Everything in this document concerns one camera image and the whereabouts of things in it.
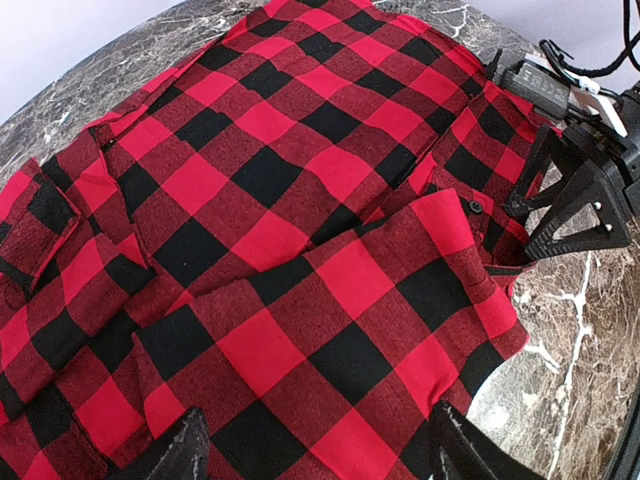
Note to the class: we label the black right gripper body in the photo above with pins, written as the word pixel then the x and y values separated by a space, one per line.
pixel 616 156

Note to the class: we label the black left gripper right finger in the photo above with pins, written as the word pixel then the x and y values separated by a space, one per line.
pixel 459 450

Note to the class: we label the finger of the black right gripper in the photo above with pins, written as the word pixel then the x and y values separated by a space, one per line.
pixel 585 216
pixel 548 149

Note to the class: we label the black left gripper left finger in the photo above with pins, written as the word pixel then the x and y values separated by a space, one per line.
pixel 182 452

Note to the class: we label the red black plaid shirt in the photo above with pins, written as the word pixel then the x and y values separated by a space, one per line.
pixel 299 230

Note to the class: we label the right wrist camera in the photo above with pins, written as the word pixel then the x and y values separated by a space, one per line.
pixel 554 91

